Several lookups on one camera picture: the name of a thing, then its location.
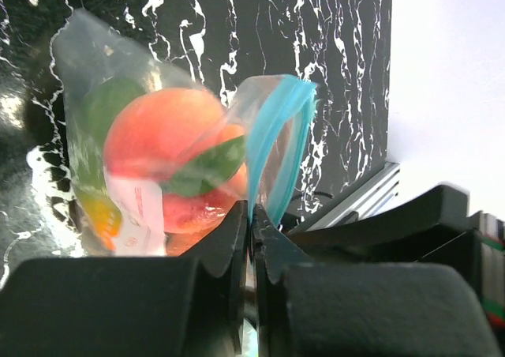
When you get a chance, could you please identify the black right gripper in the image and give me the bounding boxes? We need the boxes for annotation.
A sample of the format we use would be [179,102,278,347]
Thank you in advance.
[288,185,504,329]

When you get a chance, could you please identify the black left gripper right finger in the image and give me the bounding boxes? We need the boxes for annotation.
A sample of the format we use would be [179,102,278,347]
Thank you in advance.
[252,206,501,356]

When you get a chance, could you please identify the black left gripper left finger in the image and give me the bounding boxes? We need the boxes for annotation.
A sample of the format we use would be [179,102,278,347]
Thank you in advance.
[1,201,248,356]

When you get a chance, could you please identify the clear zip bag blue zipper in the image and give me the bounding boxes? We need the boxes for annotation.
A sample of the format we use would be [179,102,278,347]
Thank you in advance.
[53,9,317,256]

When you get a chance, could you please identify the peach toy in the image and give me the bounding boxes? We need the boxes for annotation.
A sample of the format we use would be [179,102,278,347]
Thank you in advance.
[103,88,224,178]

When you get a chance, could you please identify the green orange mango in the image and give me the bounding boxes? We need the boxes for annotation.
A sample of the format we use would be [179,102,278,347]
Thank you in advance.
[69,77,145,251]

